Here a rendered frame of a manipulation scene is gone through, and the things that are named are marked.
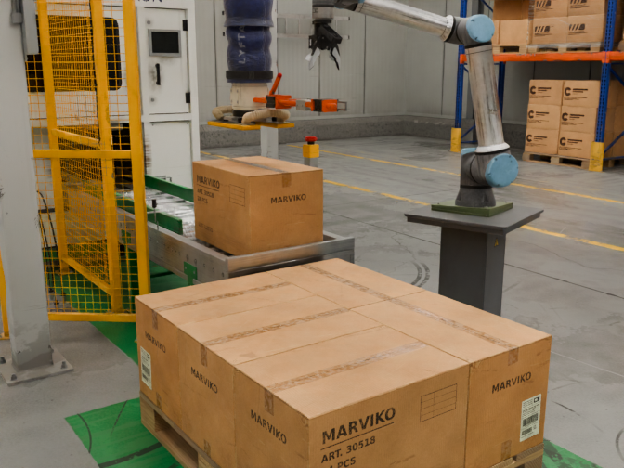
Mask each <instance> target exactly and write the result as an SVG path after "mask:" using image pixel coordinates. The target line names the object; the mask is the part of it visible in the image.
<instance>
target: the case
mask: <svg viewBox="0 0 624 468"><path fill-rule="evenodd" d="M192 169H193V193H194V216H195V237H196V238H197V239H200V240H202V241H205V242H207V243H209V244H211V245H213V246H215V247H217V248H219V249H221V250H223V251H225V252H228V253H230V254H233V255H235V256H238V255H244V254H253V253H259V252H264V251H270V250H276V249H280V248H286V247H292V246H297V245H303V244H308V243H313V242H319V241H323V169H320V168H317V167H312V166H307V165H302V164H298V163H294V162H285V161H281V160H276V159H272V158H268V157H263V156H253V157H241V158H229V159H218V160H206V161H194V162H192Z"/></svg>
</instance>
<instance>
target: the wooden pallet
mask: <svg viewBox="0 0 624 468"><path fill-rule="evenodd" d="M139 395H140V409H141V422H142V424H143V425H144V426H145V427H146V428H147V429H148V430H149V431H150V432H151V433H152V434H153V435H154V436H155V437H156V438H157V439H158V441H159V442H160V443H161V444H162V445H163V446H164V447H165V448H166V449H167V450H168V451H169V452H170V453H171V454H172V455H173V456H174V457H175V459H176V460H177V461H178V462H179V463H180V464H181V465H182V466H183V467H184V468H220V467H219V466H218V465H217V464H216V463H215V462H214V461H213V460H212V459H211V458H210V457H209V456H208V455H207V454H206V453H205V452H204V451H203V450H202V449H201V448H200V447H198V446H197V445H196V444H195V443H194V442H193V441H192V440H191V439H190V438H189V437H188V436H187V435H186V434H185V433H184V432H183V430H181V429H180V428H179V427H178V426H177V425H176V424H175V423H174V422H172V421H171V420H170V419H169V418H168V417H167V416H166V415H165V414H164V413H163V412H162V411H161V410H160V409H159V408H158V407H157V406H156V405H155V404H154V403H153V402H152V401H151V400H150V399H149V398H148V397H146V396H145V395H144V394H143V393H142V392H141V391H139ZM543 448H544V443H541V444H539V445H537V446H536V447H533V448H530V449H528V450H526V451H524V452H522V453H520V454H517V455H515V456H513V457H512V458H510V459H508V460H506V461H502V462H500V463H498V464H496V465H494V466H492V467H490V468H542V458H543V455H542V454H543Z"/></svg>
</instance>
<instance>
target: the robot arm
mask: <svg viewBox="0 0 624 468"><path fill-rule="evenodd" d="M335 7H336V8H338V9H348V10H351V11H356V12H359V13H362V14H365V15H369V16H372V17H374V18H378V19H381V20H387V21H390V22H393V23H396V24H399V25H402V26H406V27H409V28H411V29H415V30H418V31H421V32H425V33H430V34H432V35H436V36H439V38H440V40H441V41H442V42H446V43H450V44H454V45H461V46H464V49H465V52H466V58H467V65H468V72H469V79H470V86H471V92H472V100H473V106H474V118H475V126H476V133H477V139H478V147H477V148H466V149H462V150H461V174H460V190H459V192H458V195H457V197H456V200H455V205H457V206H462V207H477V208H481V207H493V206H496V199H495V196H494V193H493V190H492V187H494V188H501V187H506V186H508V185H510V184H511V183H512V182H514V180H515V179H516V177H517V174H518V162H517V160H516V159H515V157H514V156H512V155H511V152H510V146H509V145H508V144H506V143H505V142H504V139H503V132H502V124H501V111H500V103H499V96H498V89H497V82H496V74H495V68H494V60H493V53H492V41H491V38H492V36H493V35H494V32H495V26H494V23H493V21H492V20H491V18H489V17H488V16H486V15H473V16H472V17H469V18H459V17H455V16H451V15H449V16H447V17H442V16H439V15H436V14H433V13H430V12H427V11H423V10H420V9H418V8H415V7H412V6H406V5H403V4H400V3H397V2H394V1H391V0H312V19H314V21H312V24H314V35H309V48H311V49H312V52H311V54H309V55H307V56H306V58H305V59H306V60H307V61H309V63H308V69H309V70H311V69H312V67H313V66H314V63H315V61H316V60H317V57H318V56H319V54H320V51H319V50H320V49H321V50H326V49H327V50H329V51H330V55H329V58H330V59H331V60H332V61H335V63H336V67H337V69H338V70H340V52H339V47H338V45H337V44H341V42H342V40H343V38H342V37H341V36H340V35H339V34H338V33H337V32H336V31H335V30H334V29H333V28H332V27H330V26H329V25H328V23H332V20H333V19H334V8H335ZM310 39H311V45H310Z"/></svg>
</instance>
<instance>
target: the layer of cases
mask: <svg viewBox="0 0 624 468"><path fill-rule="evenodd" d="M135 307H136V337H137V352H138V367H139V382H140V391H141V392H142V393H143V394H144V395H145V396H146V397H148V398H149V399H150V400H151V401H152V402H153V403H154V404H155V405H156V406H157V407H158V408H159V409H160V410H161V411H162V412H163V413H164V414H165V415H166V416H167V417H168V418H169V419H170V420H171V421H172V422H173V423H175V424H176V425H177V426H178V427H179V428H180V429H181V430H183V432H184V433H185V434H186V435H187V436H188V437H189V438H190V439H191V440H192V441H193V442H194V443H195V444H196V445H197V446H198V447H200V448H201V449H202V450H203V451H204V452H205V453H206V454H207V455H208V456H209V457H210V458H211V459H212V460H213V461H214V462H215V463H216V464H217V465H218V466H219V467H220V468H490V467H492V466H494V465H496V464H498V463H500V462H504V461H506V460H508V459H510V458H512V457H513V456H515V455H517V454H520V453H522V452H524V451H526V450H528V449H531V448H533V447H536V446H537V445H539V444H541V443H543V435H544V424H545V413H546V402H547V391H548V380H549V368H550V357H551V346H552V336H551V335H550V334H548V333H545V332H542V331H538V330H535V329H532V328H530V327H528V326H525V325H522V324H519V323H517V322H514V321H511V320H508V319H507V318H502V317H499V316H496V315H494V314H491V313H488V312H486V311H484V310H481V309H478V308H475V307H472V306H470V305H466V304H463V303H461V302H458V301H455V300H452V299H449V298H447V297H445V296H442V295H439V294H437V293H434V292H429V291H426V290H425V289H422V288H419V287H416V286H414V285H411V284H408V283H406V282H403V281H401V280H398V279H393V278H391V277H388V276H385V275H383V274H380V273H378V272H375V271H372V270H369V269H367V268H365V267H362V266H357V265H355V264H352V263H349V262H346V261H345V260H342V259H339V258H334V259H330V260H324V261H319V262H315V263H310V264H304V265H300V266H291V267H285V268H281V269H276V270H271V271H267V272H261V273H256V274H252V275H246V276H241V277H237V278H232V279H222V280H218V281H213V282H207V283H203V284H198V285H193V286H188V287H183V288H178V289H173V290H169V291H163V292H155V293H150V294H144V295H139V296H135Z"/></svg>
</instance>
